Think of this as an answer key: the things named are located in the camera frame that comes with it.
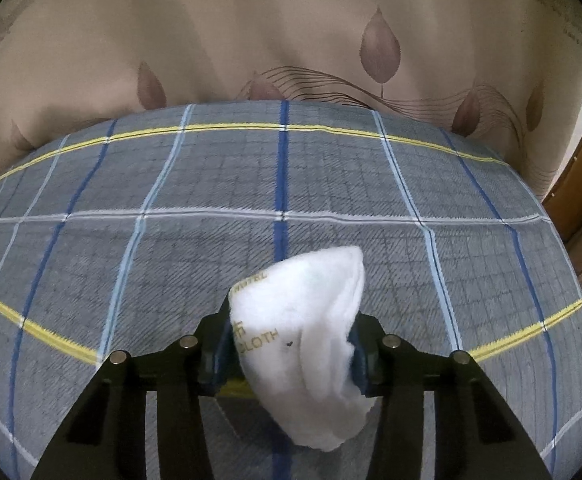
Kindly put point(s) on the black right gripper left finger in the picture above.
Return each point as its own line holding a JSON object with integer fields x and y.
{"x": 103, "y": 435}

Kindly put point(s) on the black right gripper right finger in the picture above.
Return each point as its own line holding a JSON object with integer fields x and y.
{"x": 477, "y": 435}

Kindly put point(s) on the white towel with gold logo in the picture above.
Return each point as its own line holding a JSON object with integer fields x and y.
{"x": 291, "y": 325}

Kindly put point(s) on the grey plaid bed sheet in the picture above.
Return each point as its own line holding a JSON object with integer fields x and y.
{"x": 125, "y": 234}

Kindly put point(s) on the beige leaf print curtain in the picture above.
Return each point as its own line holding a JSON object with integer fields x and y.
{"x": 507, "y": 73}

